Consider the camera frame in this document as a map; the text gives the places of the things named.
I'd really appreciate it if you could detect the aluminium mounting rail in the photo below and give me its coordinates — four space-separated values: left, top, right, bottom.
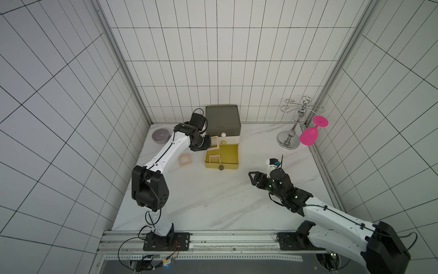
97 230 335 262

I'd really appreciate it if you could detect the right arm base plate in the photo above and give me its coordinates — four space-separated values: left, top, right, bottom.
276 232 321 251

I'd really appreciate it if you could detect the electronics board with cables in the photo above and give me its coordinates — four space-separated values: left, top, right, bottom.
117 236 180 274

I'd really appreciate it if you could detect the orange brooch box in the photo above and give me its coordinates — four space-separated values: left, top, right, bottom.
209 154 221 163
209 136 220 150
179 153 192 166

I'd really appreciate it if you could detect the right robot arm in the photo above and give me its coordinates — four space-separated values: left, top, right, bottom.
248 168 411 274

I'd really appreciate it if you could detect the three-drawer storage cabinet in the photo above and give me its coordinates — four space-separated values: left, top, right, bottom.
205 105 241 171

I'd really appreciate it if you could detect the silver glass rack stand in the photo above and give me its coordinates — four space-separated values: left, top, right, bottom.
277 95 325 150

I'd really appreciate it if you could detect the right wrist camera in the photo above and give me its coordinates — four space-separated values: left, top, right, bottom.
266 158 281 178

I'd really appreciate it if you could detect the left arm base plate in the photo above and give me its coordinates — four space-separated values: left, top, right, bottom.
143 231 191 251

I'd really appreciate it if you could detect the pink plastic wine glass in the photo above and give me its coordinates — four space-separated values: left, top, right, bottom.
300 115 329 146

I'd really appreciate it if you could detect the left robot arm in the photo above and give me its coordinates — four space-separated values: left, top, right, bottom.
131 118 211 249

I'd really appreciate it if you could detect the purple bowl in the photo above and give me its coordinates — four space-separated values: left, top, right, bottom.
152 128 171 145

